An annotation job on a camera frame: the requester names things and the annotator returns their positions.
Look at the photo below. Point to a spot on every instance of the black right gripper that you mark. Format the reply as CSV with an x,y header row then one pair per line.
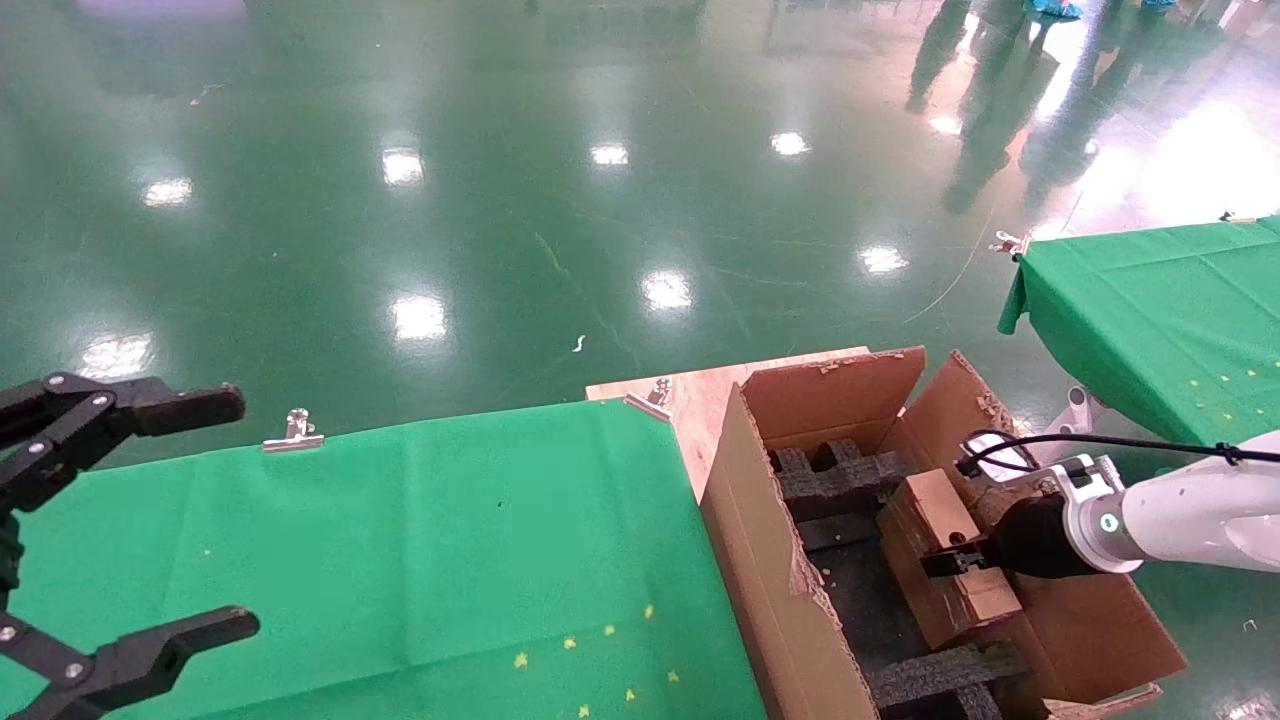
x,y
1030,540

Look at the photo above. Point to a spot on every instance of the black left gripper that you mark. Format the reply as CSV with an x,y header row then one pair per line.
x,y
8,555

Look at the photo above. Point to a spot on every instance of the small brown cardboard box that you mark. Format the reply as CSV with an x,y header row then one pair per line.
x,y
960,610

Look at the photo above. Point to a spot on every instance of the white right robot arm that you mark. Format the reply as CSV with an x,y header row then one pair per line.
x,y
1200,515

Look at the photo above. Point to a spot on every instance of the large open cardboard carton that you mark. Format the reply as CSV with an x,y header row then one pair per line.
x,y
770,560

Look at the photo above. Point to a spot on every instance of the black foam insert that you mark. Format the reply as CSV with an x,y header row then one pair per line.
x,y
840,485
930,680

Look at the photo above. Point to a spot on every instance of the flat black foam strip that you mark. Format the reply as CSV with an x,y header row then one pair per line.
x,y
835,532

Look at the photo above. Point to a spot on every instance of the silver binder clip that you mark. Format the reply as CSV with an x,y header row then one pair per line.
x,y
292,440
1010,243
650,402
1235,216

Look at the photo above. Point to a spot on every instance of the white table leg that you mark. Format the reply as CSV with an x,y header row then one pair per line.
x,y
1075,410

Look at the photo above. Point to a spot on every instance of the green tablecloth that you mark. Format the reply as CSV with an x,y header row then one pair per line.
x,y
1150,320
400,540

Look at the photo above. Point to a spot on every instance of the blue shoe cover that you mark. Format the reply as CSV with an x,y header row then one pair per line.
x,y
1160,4
1055,8

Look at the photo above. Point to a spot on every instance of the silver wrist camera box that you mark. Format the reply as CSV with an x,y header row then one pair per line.
x,y
1015,458

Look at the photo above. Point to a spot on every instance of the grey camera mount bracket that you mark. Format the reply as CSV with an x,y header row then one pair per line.
x,y
1085,475

